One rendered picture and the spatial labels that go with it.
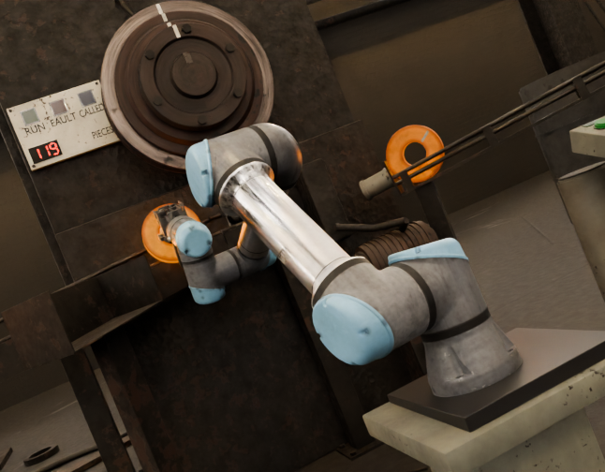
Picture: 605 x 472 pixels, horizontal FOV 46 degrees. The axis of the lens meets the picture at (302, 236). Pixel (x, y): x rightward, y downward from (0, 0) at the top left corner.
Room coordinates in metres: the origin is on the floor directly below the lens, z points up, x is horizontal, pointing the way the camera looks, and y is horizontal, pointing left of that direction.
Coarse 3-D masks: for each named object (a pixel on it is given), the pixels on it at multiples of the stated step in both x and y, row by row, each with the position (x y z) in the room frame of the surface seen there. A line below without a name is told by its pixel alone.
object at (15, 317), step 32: (64, 288) 1.66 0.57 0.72; (96, 288) 1.73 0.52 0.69; (128, 288) 1.67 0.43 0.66; (32, 320) 1.47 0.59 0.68; (64, 320) 1.64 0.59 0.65; (96, 320) 1.70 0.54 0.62; (128, 320) 1.53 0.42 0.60; (32, 352) 1.50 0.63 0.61; (64, 352) 1.43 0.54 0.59; (96, 352) 1.58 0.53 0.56; (128, 352) 1.58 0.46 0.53; (128, 384) 1.56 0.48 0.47; (128, 416) 1.57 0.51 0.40; (160, 416) 1.59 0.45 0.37; (160, 448) 1.57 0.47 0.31
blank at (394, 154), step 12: (396, 132) 1.93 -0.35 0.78; (408, 132) 1.92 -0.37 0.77; (420, 132) 1.91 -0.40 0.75; (432, 132) 1.90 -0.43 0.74; (396, 144) 1.93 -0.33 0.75; (432, 144) 1.91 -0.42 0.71; (396, 156) 1.94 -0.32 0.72; (396, 168) 1.94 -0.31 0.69; (420, 168) 1.92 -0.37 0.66; (432, 168) 1.91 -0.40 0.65; (420, 180) 1.93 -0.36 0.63
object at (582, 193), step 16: (576, 176) 1.55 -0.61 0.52; (592, 176) 1.54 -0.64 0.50; (560, 192) 1.61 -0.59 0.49; (576, 192) 1.56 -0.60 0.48; (592, 192) 1.54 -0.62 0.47; (576, 208) 1.57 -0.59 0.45; (592, 208) 1.54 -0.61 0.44; (576, 224) 1.59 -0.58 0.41; (592, 224) 1.55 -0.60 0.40; (592, 240) 1.56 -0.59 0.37; (592, 256) 1.58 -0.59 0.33; (592, 272) 1.61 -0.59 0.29
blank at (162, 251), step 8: (152, 216) 1.85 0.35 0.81; (192, 216) 1.87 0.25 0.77; (144, 224) 1.84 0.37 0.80; (152, 224) 1.85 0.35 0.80; (144, 232) 1.84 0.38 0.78; (152, 232) 1.84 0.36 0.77; (144, 240) 1.83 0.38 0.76; (152, 240) 1.83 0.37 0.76; (152, 248) 1.83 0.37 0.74; (160, 248) 1.83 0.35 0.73; (168, 248) 1.84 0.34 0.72; (160, 256) 1.83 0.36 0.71; (168, 256) 1.83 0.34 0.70
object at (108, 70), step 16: (144, 16) 1.92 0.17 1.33; (224, 16) 1.98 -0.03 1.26; (128, 32) 1.90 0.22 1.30; (240, 32) 1.99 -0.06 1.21; (112, 48) 1.89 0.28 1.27; (256, 48) 1.99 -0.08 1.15; (112, 64) 1.88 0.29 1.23; (112, 80) 1.88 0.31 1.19; (272, 80) 2.00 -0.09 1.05; (112, 96) 1.87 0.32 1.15; (272, 96) 1.99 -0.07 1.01; (112, 112) 1.87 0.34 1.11; (128, 128) 1.88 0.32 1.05; (144, 144) 1.88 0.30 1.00; (160, 160) 1.89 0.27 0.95; (176, 160) 1.90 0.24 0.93
